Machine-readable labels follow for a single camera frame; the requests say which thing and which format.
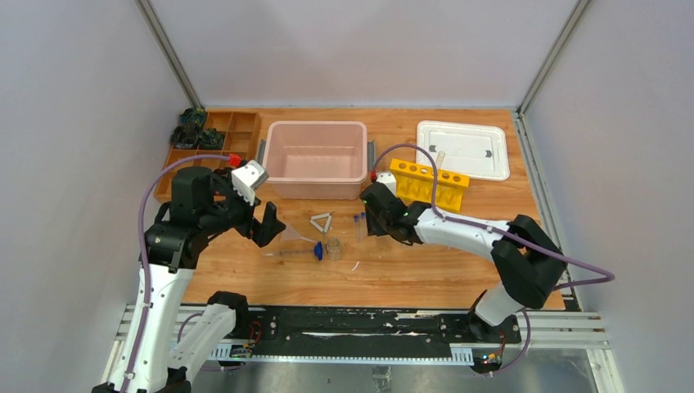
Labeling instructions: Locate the wooden compartment tray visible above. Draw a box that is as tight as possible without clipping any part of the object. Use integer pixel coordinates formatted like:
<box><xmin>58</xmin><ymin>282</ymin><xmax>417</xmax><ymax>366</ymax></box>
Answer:
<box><xmin>153</xmin><ymin>110</ymin><xmax>261</xmax><ymax>202</ymax></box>

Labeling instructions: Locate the pink plastic bin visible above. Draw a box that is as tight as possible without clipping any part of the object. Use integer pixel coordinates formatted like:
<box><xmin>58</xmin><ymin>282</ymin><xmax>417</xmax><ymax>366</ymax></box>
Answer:
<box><xmin>263</xmin><ymin>120</ymin><xmax>369</xmax><ymax>200</ymax></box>

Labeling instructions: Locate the clay pipe triangle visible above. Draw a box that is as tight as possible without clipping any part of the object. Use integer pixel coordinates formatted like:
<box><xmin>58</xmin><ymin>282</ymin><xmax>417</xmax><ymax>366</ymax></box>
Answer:
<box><xmin>309</xmin><ymin>212</ymin><xmax>333</xmax><ymax>234</ymax></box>

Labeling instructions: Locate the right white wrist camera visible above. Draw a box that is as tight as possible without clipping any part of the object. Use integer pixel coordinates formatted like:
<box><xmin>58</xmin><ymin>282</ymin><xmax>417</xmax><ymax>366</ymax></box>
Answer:
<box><xmin>376</xmin><ymin>171</ymin><xmax>397</xmax><ymax>196</ymax></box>

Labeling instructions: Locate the yellow test tube rack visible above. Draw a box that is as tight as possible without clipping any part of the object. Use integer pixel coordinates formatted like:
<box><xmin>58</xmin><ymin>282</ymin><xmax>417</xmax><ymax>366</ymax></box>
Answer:
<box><xmin>390</xmin><ymin>159</ymin><xmax>470</xmax><ymax>213</ymax></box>

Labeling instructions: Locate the blue capped test tube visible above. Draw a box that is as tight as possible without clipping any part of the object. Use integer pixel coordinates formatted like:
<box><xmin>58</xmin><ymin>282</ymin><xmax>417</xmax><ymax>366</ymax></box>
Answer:
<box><xmin>359</xmin><ymin>212</ymin><xmax>367</xmax><ymax>237</ymax></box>
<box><xmin>354</xmin><ymin>215</ymin><xmax>361</xmax><ymax>242</ymax></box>

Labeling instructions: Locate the white plastic lid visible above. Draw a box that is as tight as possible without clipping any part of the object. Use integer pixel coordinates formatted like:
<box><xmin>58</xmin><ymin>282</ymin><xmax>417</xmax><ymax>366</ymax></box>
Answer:
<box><xmin>417</xmin><ymin>120</ymin><xmax>511</xmax><ymax>182</ymax></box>

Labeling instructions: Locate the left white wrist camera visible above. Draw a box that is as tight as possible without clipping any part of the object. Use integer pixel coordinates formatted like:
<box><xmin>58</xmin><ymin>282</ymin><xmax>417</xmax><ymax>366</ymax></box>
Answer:
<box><xmin>231</xmin><ymin>160</ymin><xmax>268</xmax><ymax>206</ymax></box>

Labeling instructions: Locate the clear plastic funnel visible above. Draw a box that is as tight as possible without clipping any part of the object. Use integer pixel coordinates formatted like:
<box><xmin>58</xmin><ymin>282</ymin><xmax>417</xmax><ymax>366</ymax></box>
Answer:
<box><xmin>280</xmin><ymin>224</ymin><xmax>317</xmax><ymax>243</ymax></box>

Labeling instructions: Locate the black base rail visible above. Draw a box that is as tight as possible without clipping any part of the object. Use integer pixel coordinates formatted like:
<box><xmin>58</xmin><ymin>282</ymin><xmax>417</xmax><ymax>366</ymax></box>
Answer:
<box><xmin>226</xmin><ymin>305</ymin><xmax>521</xmax><ymax>359</ymax></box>

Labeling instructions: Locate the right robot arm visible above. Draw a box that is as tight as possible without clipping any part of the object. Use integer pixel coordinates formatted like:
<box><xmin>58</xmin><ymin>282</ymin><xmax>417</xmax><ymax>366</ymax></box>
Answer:
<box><xmin>360</xmin><ymin>182</ymin><xmax>566</xmax><ymax>342</ymax></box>

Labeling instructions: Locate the clear glass test tube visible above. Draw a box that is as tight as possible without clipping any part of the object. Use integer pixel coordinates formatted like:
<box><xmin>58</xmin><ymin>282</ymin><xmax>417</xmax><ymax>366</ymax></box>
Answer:
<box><xmin>435</xmin><ymin>151</ymin><xmax>445</xmax><ymax>170</ymax></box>

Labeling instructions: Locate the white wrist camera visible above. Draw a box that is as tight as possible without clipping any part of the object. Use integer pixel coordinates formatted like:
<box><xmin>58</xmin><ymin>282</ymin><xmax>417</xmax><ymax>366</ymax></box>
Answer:
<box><xmin>231</xmin><ymin>160</ymin><xmax>268</xmax><ymax>206</ymax></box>
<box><xmin>376</xmin><ymin>171</ymin><xmax>397</xmax><ymax>196</ymax></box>

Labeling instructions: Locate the small glass jar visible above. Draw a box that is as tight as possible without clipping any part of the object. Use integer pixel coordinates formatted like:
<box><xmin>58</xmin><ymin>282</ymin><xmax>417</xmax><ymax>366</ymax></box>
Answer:
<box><xmin>325</xmin><ymin>237</ymin><xmax>343</xmax><ymax>261</ymax></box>

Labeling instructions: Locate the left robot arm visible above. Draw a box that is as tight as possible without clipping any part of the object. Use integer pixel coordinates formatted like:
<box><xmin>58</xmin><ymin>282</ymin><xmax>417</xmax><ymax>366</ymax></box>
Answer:
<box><xmin>93</xmin><ymin>160</ymin><xmax>286</xmax><ymax>392</ymax></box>

